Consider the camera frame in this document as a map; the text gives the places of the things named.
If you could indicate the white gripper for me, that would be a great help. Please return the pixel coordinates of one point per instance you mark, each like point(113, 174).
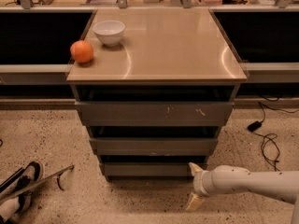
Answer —
point(199, 183)

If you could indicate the grey bottom drawer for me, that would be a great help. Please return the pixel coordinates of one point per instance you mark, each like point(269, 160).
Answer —
point(133, 169)

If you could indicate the grey drawer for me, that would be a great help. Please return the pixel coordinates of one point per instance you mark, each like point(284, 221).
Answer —
point(154, 113)
point(133, 169)
point(154, 146)

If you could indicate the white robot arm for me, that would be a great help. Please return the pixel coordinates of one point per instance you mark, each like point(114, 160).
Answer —
point(225, 179)

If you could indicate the grey drawer cabinet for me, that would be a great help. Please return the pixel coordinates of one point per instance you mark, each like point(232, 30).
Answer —
point(166, 55)

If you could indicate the grey middle drawer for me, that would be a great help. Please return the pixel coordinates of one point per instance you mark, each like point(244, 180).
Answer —
point(154, 146)

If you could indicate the grey top drawer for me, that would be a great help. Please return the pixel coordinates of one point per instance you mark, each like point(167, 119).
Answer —
point(154, 113)

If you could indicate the black power adapter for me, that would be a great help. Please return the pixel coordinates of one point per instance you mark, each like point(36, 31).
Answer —
point(254, 126)

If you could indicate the black and white shoe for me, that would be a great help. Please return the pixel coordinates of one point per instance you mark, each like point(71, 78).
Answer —
point(32, 173)

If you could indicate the orange fruit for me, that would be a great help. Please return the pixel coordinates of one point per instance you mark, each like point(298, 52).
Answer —
point(81, 51)

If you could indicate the white bowl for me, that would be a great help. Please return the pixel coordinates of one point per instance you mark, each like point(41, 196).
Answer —
point(109, 33)

